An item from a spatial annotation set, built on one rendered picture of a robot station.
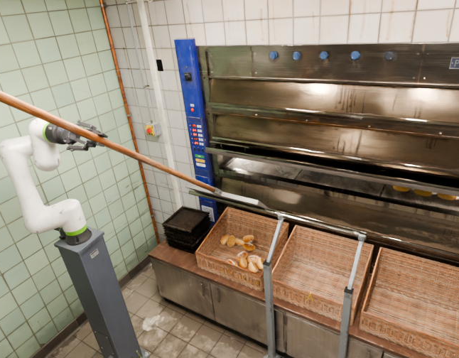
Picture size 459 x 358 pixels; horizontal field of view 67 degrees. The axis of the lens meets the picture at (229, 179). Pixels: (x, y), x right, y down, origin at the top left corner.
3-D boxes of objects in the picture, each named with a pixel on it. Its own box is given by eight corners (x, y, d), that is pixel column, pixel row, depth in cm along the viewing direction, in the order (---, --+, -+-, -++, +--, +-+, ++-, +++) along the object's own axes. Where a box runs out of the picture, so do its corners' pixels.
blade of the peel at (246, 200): (257, 204, 207) (258, 200, 207) (185, 187, 234) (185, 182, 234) (276, 214, 238) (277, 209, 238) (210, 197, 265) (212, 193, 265)
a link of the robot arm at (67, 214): (58, 229, 203) (47, 202, 194) (85, 220, 210) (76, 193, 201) (60, 241, 193) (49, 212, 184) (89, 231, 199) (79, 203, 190)
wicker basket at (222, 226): (229, 232, 298) (227, 205, 285) (290, 251, 269) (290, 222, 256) (196, 268, 262) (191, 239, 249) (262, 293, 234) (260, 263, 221)
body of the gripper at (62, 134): (74, 128, 147) (89, 130, 142) (67, 146, 145) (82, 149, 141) (60, 120, 140) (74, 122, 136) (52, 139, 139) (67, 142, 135)
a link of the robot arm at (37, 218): (30, 234, 194) (-5, 143, 185) (60, 224, 200) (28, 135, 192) (28, 239, 182) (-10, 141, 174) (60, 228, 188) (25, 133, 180)
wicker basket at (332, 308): (295, 252, 268) (295, 223, 255) (371, 275, 240) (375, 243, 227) (267, 295, 232) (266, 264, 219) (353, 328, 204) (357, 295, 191)
